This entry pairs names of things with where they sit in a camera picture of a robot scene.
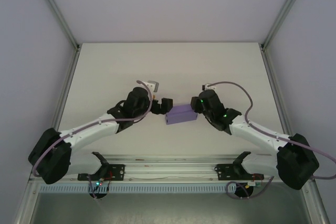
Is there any purple cardboard box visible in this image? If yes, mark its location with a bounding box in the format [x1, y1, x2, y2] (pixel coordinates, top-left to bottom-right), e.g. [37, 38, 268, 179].
[164, 104, 198, 125]

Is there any thin base wiring bundle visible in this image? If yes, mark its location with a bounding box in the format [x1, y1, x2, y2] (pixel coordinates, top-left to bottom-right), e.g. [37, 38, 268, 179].
[87, 172, 114, 201]
[226, 173, 275, 200]

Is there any slotted grey cable duct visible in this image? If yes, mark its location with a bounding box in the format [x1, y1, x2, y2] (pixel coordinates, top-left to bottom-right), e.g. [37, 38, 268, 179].
[38, 184, 272, 194]

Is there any aluminium frame post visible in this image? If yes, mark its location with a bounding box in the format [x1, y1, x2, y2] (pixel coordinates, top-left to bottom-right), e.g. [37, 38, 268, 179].
[31, 0, 80, 49]
[261, 0, 313, 49]

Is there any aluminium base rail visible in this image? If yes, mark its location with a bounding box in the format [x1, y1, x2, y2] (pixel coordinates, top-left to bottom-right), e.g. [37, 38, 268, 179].
[78, 157, 263, 182]

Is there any grey metal panel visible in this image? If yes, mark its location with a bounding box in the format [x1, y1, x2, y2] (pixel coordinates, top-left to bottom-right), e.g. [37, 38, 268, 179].
[14, 180, 331, 224]

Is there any aluminium side rail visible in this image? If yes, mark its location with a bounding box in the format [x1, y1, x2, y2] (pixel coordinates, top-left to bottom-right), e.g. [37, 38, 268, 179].
[260, 45, 292, 137]
[51, 45, 81, 133]

